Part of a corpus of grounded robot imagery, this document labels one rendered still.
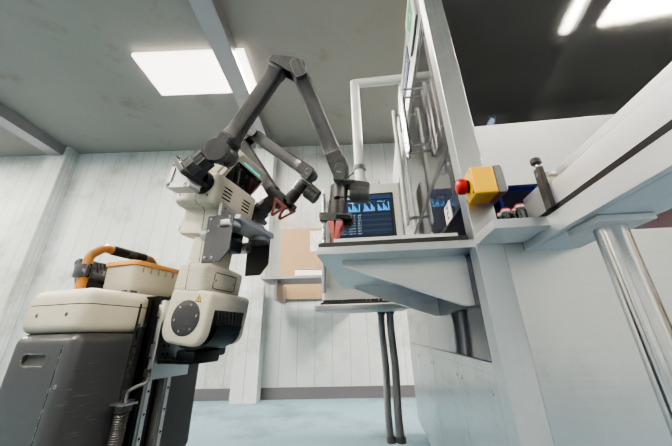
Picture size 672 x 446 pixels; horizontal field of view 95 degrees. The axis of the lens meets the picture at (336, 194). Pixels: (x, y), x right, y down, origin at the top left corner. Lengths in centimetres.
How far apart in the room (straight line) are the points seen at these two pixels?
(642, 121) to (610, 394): 55
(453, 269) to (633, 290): 38
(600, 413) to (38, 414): 128
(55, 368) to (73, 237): 486
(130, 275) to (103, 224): 448
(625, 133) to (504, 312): 43
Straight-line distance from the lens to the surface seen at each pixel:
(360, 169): 211
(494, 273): 83
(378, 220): 189
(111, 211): 581
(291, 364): 433
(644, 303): 70
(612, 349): 91
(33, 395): 125
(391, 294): 139
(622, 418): 91
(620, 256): 70
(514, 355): 83
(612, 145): 61
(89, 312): 118
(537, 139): 103
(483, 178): 81
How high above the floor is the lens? 67
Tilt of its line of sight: 25 degrees up
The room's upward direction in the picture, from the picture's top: 1 degrees counter-clockwise
